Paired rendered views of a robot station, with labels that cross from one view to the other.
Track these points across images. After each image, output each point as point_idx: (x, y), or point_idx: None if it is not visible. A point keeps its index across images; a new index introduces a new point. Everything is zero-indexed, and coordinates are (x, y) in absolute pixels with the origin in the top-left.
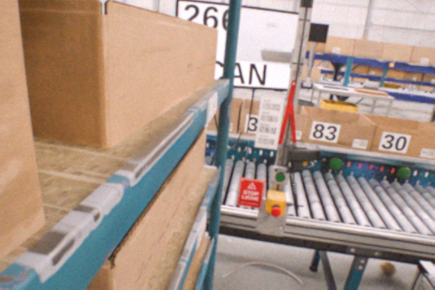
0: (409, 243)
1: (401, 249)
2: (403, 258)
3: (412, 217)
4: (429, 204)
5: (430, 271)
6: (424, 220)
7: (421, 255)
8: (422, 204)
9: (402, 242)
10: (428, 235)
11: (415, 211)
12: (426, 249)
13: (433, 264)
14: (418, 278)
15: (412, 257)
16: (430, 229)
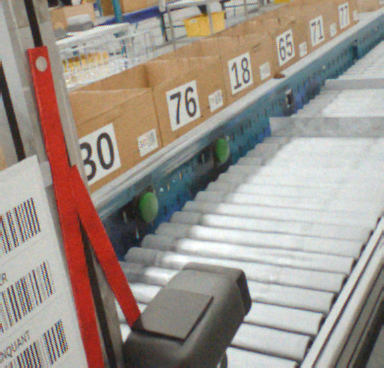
0: (356, 326)
1: (353, 351)
2: (356, 365)
3: (279, 273)
4: (246, 231)
5: None
6: (289, 263)
7: (368, 329)
8: (237, 240)
9: (350, 335)
10: (347, 283)
11: (252, 260)
12: (367, 309)
13: None
14: None
15: (360, 348)
16: (318, 270)
